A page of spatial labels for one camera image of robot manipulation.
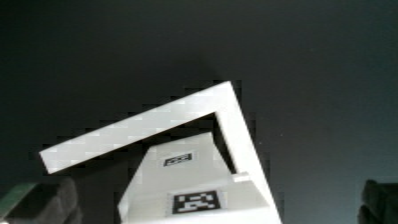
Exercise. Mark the white cabinet body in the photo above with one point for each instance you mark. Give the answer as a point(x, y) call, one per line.
point(182, 165)

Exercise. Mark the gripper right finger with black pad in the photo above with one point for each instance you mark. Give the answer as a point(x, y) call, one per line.
point(379, 208)

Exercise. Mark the small white tagged box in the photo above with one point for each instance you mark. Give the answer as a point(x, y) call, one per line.
point(221, 203)

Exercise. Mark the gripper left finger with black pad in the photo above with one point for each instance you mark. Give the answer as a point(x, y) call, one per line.
point(41, 203)

